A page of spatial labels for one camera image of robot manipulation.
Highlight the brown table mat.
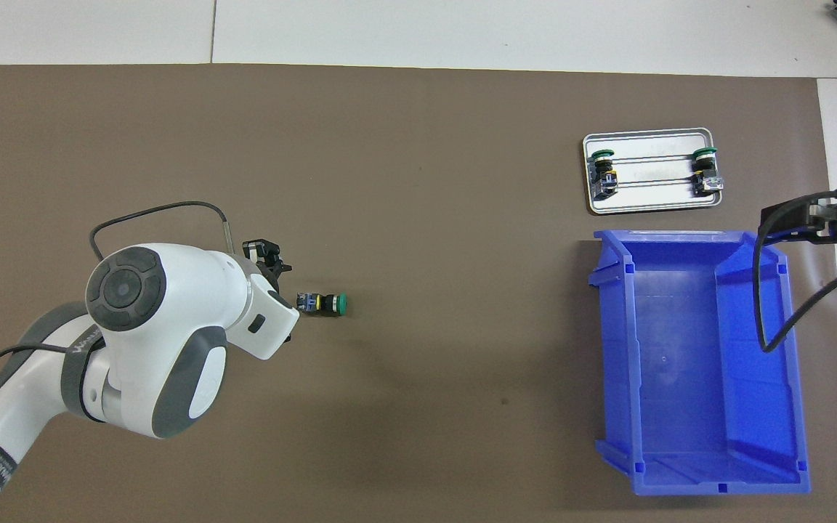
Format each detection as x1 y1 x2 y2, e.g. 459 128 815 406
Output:
0 64 837 523

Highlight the blue plastic storage bin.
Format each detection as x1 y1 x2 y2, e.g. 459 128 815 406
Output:
587 229 812 496

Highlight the grey metal tray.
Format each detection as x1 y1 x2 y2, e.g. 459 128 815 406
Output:
582 128 724 216

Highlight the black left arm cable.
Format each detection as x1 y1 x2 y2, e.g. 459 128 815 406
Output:
0 201 235 433

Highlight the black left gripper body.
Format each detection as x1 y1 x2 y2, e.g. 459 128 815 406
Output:
255 260 293 293

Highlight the green push button switch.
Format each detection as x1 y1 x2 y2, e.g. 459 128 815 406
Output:
691 147 724 197
589 147 620 200
295 292 351 317

